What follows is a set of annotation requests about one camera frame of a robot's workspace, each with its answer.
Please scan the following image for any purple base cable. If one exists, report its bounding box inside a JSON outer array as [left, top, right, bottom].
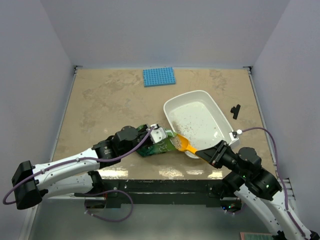
[[224, 202, 246, 216], [84, 189, 136, 223]]

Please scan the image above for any black bag clip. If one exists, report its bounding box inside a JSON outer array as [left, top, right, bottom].
[[230, 104, 241, 120]]

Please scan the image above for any white litter box tray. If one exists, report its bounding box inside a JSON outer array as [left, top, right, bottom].
[[163, 90, 233, 150]]

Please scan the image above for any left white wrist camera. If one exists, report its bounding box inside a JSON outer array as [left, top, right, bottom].
[[149, 123, 168, 144]]

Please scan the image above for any blue studded plate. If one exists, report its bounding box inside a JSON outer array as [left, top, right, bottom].
[[142, 67, 176, 87]]

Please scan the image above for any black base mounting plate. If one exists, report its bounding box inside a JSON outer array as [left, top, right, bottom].
[[73, 178, 251, 210]]

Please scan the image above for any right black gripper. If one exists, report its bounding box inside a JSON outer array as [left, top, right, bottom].
[[195, 139, 249, 178]]

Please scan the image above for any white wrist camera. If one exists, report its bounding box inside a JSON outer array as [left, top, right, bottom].
[[149, 123, 168, 144], [228, 129, 243, 149]]

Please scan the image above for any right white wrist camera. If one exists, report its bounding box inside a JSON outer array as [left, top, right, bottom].
[[228, 129, 243, 149]]

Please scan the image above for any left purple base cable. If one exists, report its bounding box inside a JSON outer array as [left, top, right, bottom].
[[84, 189, 136, 223]]

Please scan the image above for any orange plastic scoop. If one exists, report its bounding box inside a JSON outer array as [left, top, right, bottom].
[[170, 134, 198, 159]]

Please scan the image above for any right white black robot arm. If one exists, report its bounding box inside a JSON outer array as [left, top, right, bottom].
[[194, 140, 320, 240]]

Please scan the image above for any green litter bag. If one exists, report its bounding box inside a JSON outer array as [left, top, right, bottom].
[[136, 124, 177, 157]]

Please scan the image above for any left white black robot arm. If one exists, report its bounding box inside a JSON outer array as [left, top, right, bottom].
[[2, 124, 158, 210]]

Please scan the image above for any pink green board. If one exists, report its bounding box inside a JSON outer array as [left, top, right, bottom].
[[240, 232, 274, 240]]

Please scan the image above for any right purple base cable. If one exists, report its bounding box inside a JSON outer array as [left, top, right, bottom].
[[224, 202, 246, 216]]

